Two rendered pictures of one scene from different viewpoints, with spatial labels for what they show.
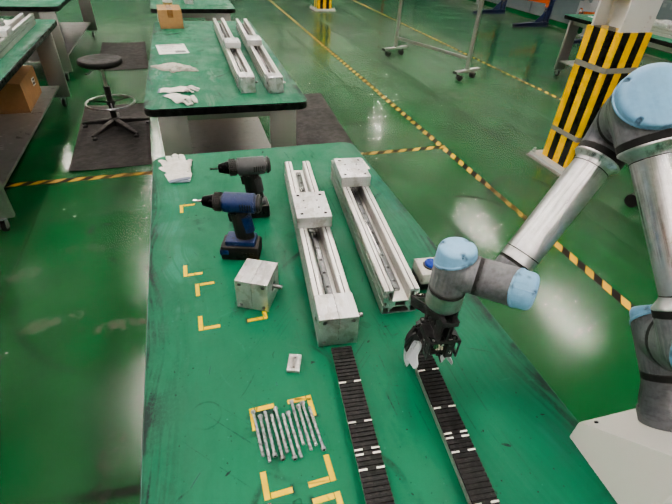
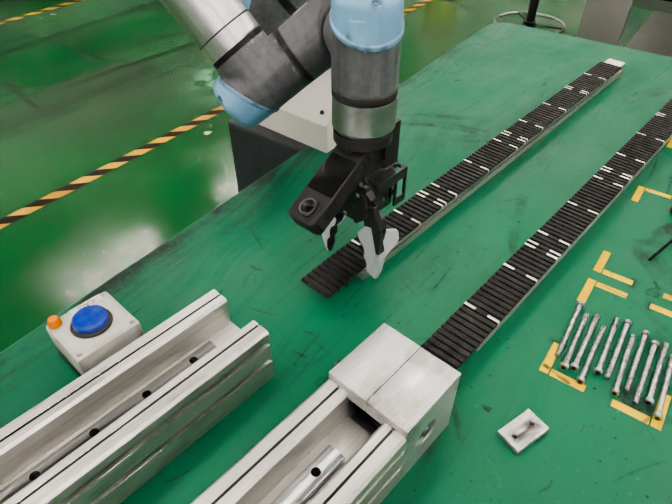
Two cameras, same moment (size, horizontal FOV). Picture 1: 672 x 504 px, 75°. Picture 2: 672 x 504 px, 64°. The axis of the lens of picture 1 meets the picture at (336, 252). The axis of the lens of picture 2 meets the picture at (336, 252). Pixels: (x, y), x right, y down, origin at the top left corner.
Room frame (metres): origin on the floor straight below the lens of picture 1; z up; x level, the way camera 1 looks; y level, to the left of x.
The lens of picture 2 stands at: (1.04, 0.23, 1.33)
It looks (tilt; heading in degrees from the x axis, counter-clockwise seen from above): 42 degrees down; 235
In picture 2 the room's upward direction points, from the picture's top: straight up
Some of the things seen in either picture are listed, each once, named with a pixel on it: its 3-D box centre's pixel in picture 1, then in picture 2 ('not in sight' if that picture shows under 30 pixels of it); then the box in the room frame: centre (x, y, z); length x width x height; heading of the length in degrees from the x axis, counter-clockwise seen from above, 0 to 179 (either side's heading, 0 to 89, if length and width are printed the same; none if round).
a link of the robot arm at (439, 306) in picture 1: (445, 297); (361, 111); (0.68, -0.23, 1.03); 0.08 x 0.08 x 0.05
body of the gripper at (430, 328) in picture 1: (438, 326); (365, 168); (0.68, -0.23, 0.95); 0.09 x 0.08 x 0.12; 13
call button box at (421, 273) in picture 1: (426, 272); (102, 342); (1.03, -0.28, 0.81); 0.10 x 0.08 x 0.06; 103
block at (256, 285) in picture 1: (261, 285); not in sight; (0.91, 0.20, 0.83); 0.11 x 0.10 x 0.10; 81
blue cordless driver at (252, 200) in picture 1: (229, 224); not in sight; (1.11, 0.33, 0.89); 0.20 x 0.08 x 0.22; 91
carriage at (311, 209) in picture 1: (311, 212); not in sight; (1.24, 0.09, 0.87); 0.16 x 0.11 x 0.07; 13
